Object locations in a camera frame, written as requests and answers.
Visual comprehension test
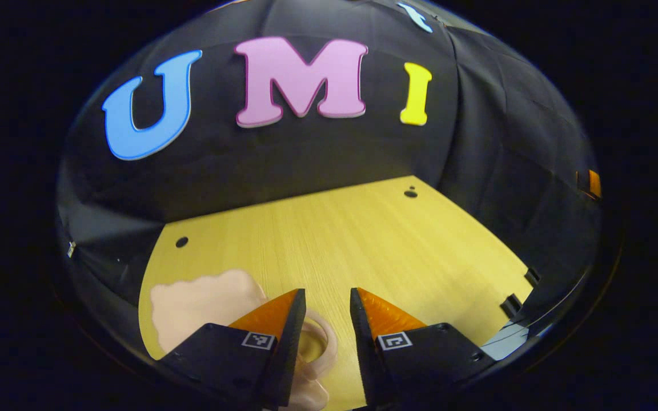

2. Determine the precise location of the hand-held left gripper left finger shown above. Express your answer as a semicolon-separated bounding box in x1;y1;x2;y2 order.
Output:
157;288;307;411

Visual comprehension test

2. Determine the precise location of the pink suitcase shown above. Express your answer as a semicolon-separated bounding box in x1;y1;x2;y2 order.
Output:
150;269;339;411

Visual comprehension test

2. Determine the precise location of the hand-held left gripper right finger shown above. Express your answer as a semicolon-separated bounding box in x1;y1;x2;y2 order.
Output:
350;287;499;409

